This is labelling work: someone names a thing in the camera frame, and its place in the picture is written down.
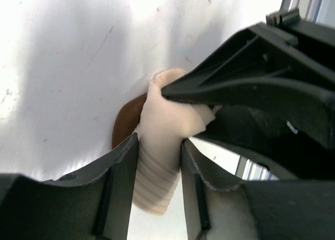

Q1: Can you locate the beige brown striped sock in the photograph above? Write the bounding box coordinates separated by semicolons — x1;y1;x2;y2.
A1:
111;68;217;215

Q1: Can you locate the aluminium front rail frame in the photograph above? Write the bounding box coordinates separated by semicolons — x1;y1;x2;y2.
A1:
235;0;334;180

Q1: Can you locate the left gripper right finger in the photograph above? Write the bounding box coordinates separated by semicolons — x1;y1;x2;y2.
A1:
181;140;334;239

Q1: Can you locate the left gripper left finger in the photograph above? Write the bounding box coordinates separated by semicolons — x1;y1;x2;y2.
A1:
1;134;139;239

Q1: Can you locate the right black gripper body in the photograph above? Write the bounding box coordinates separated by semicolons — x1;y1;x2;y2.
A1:
266;8;334;150

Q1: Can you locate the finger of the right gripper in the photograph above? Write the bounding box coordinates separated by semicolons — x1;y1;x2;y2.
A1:
162;22;321;109
196;106;334;180

